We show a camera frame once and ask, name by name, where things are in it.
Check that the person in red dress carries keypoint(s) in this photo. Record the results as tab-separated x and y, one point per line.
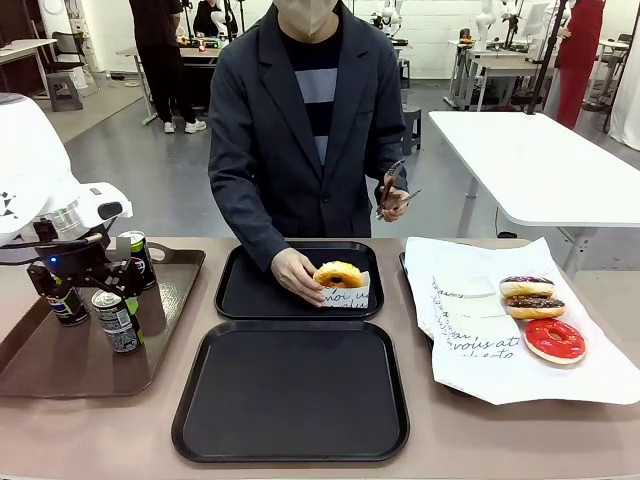
577	60

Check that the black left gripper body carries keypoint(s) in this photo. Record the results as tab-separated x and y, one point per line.
75	265

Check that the white curtain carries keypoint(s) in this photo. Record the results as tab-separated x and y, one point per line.
627	90

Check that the dark plastic stool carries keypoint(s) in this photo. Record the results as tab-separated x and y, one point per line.
412	127

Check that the large black tray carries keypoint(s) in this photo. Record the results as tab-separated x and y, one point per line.
290	390

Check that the person's left forearm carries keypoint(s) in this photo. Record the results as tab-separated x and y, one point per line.
387	165

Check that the standing person in black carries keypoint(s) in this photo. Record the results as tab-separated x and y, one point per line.
160	60

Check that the large white paper sheet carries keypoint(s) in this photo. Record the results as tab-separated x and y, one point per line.
565	270

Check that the white table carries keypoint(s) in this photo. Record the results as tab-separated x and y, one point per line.
540	165

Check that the metal serving tongs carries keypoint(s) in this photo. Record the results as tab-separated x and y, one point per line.
390	175

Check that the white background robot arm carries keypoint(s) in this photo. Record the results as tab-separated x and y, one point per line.
484	22
389	15

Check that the background table with robot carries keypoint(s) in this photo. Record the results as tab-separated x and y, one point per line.
500	65

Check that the black tray under paper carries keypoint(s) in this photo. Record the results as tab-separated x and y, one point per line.
403	267

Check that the yellow glazed donut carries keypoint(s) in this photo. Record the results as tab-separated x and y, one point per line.
340	274

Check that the small black tray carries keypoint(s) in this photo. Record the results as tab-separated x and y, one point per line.
260	295

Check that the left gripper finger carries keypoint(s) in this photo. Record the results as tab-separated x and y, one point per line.
122	280
39	281

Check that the black office chair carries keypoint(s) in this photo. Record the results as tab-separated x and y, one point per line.
70	50

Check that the person's left hand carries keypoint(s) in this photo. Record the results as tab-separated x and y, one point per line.
395	205

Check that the brown plastic tray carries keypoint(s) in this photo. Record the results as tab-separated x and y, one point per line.
60	360

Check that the person's right forearm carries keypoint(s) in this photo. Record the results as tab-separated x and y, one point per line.
245	215

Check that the person in dark blazer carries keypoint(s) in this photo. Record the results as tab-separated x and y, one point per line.
280	125

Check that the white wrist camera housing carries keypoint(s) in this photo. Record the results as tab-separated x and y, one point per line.
107	200

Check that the chocolate sprinkled donut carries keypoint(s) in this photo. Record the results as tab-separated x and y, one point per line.
536	307
527	286

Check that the black Pepsi can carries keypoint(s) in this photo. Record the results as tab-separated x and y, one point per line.
143	265
71	311
116	325

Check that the person's right hand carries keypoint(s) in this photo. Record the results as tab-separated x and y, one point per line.
295	272

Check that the background work table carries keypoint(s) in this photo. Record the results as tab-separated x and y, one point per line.
195	52

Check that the seated person in black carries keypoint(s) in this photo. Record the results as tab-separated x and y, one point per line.
207	17

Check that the beige face mask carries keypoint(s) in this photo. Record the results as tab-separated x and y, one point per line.
306	17

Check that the white desk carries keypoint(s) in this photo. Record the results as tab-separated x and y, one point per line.
22	47

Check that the black tripod pole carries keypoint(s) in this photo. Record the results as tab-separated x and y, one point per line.
547	55

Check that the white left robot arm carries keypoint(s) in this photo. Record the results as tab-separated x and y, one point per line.
35	150

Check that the grey plastic stool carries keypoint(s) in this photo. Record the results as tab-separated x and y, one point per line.
65	90

